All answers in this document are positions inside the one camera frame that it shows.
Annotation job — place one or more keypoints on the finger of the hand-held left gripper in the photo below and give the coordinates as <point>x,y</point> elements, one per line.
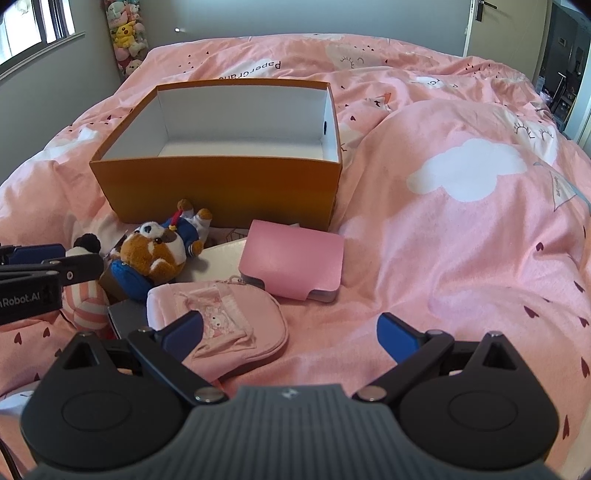
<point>78,270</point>
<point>37,253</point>

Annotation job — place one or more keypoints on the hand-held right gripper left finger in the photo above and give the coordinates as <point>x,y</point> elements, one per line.
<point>187,327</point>

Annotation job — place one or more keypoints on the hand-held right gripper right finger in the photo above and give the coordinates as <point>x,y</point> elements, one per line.
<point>397,337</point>

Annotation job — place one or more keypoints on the beige plush toy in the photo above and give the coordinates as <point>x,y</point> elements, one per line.
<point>87,304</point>

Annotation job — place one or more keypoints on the dark grey box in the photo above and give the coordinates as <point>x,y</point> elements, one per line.
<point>127,318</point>

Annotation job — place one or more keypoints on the white paper cup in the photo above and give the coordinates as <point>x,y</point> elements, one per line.
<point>217,265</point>

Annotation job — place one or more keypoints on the brown dog plush toy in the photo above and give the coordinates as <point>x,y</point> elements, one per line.
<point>157,251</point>

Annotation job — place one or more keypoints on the pink card case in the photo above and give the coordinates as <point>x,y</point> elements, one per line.
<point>291,258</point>

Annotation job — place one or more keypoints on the orange cardboard box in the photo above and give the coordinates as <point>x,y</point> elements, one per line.
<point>221,194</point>

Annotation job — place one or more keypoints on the pink printed blanket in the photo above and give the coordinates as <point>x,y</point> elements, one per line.
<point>438,258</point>

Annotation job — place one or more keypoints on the window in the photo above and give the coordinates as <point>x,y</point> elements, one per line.
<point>32,27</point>

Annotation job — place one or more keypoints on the hanging plush toy collection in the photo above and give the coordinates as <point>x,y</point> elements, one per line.
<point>127,32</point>

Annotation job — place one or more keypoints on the door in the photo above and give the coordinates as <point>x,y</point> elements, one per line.
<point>512,27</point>

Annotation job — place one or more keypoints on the white door frame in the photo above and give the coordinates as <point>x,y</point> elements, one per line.
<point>579,92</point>

